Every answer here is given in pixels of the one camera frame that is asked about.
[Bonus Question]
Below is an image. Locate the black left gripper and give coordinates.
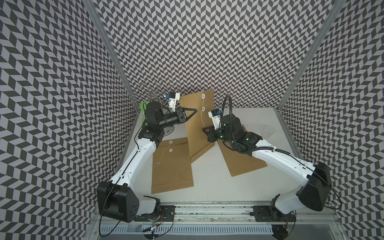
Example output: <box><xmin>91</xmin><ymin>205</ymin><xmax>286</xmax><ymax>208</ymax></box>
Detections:
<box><xmin>158</xmin><ymin>107</ymin><xmax>197</xmax><ymax>129</ymax></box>

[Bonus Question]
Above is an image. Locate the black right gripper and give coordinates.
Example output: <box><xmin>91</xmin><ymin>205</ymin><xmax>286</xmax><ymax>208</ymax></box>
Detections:
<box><xmin>202</xmin><ymin>123</ymin><xmax>236</xmax><ymax>143</ymax></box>

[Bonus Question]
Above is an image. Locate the brown file bag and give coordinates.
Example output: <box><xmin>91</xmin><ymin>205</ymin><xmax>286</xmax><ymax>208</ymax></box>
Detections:
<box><xmin>218</xmin><ymin>141</ymin><xmax>268</xmax><ymax>177</ymax></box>
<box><xmin>179</xmin><ymin>90</ymin><xmax>215</xmax><ymax>163</ymax></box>
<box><xmin>151</xmin><ymin>138</ymin><xmax>194</xmax><ymax>194</ymax></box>

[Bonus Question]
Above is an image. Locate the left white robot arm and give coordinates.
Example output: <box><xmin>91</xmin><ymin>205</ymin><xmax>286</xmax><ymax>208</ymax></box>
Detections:
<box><xmin>97</xmin><ymin>102</ymin><xmax>198</xmax><ymax>223</ymax></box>

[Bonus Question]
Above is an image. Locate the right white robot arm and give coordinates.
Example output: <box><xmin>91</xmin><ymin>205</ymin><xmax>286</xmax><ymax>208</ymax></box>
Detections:
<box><xmin>202</xmin><ymin>114</ymin><xmax>332</xmax><ymax>215</ymax></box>

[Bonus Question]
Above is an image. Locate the green plastic goblet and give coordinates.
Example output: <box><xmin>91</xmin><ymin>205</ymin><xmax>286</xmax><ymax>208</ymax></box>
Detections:
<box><xmin>140</xmin><ymin>101</ymin><xmax>150</xmax><ymax>123</ymax></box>

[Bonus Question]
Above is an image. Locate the clear plastic cup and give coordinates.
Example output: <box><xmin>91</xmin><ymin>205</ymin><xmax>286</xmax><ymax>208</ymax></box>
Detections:
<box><xmin>262</xmin><ymin>125</ymin><xmax>276</xmax><ymax>139</ymax></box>

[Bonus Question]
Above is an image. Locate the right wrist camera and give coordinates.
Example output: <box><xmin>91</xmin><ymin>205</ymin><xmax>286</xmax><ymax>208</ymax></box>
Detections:
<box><xmin>208</xmin><ymin>109</ymin><xmax>222</xmax><ymax>130</ymax></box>

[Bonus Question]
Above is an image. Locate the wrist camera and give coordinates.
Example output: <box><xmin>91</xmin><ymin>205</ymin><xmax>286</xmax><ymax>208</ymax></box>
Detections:
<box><xmin>208</xmin><ymin>109</ymin><xmax>222</xmax><ymax>130</ymax></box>
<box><xmin>164</xmin><ymin>92</ymin><xmax>181</xmax><ymax>112</ymax></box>

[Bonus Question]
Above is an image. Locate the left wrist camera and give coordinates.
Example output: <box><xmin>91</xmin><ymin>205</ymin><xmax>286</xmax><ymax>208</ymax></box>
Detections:
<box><xmin>164</xmin><ymin>92</ymin><xmax>181</xmax><ymax>112</ymax></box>

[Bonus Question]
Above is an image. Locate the metal wire cup rack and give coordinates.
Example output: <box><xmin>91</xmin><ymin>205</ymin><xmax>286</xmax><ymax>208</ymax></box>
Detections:
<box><xmin>131</xmin><ymin>86</ymin><xmax>175</xmax><ymax>137</ymax></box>

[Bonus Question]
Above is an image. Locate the aluminium front rail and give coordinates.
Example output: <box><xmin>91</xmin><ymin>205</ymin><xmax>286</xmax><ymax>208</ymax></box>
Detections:
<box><xmin>92</xmin><ymin>202</ymin><xmax>340</xmax><ymax>225</ymax></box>

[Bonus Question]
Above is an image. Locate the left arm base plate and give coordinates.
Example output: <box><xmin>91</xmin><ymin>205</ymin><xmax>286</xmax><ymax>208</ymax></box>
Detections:
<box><xmin>134</xmin><ymin>205</ymin><xmax>176</xmax><ymax>223</ymax></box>

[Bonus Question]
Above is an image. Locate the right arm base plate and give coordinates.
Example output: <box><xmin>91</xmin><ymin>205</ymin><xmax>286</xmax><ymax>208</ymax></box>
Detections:
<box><xmin>252</xmin><ymin>206</ymin><xmax>297</xmax><ymax>223</ymax></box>

